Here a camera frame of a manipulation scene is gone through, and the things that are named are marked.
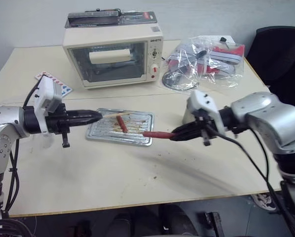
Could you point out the clear plastic bags with parts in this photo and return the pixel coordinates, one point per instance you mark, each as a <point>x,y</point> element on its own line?
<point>211,61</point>

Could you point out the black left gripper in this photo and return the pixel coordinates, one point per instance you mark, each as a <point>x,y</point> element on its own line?
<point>56,121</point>

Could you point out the colourful card packet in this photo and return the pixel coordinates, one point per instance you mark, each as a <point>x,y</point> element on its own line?
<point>63,87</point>

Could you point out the small black key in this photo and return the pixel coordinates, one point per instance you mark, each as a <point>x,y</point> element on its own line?
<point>224,40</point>

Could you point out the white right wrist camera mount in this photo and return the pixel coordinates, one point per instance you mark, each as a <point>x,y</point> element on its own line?
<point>204,102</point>

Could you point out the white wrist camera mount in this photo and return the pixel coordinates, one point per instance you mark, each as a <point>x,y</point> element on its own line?
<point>204,102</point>
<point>47,92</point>

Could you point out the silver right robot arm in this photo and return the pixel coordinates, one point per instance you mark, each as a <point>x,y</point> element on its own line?
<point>268,118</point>

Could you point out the red sausage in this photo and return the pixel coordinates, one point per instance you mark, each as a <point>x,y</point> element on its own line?
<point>122,124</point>
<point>157,134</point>

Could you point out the thin wooden skewer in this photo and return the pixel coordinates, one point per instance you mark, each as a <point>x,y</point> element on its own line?
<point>115,114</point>

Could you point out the black mesh office chair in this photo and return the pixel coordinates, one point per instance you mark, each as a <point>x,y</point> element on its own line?
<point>280,56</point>

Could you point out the black packaged box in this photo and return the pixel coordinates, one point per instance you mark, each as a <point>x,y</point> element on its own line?
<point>108,18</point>

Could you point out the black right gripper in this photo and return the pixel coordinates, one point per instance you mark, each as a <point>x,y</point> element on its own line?
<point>206,128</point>

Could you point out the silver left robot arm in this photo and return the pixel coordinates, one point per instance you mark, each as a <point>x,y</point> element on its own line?
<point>4,128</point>

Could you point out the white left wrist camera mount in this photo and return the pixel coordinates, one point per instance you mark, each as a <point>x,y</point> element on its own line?
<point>47,92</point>

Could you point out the ribbed metal baking tray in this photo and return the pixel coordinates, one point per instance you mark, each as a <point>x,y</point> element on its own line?
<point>135,128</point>

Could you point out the cream toaster oven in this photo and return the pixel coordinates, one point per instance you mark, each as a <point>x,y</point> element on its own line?
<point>113,59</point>

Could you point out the white and black sneaker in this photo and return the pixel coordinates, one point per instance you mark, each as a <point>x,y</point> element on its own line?
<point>264,201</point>

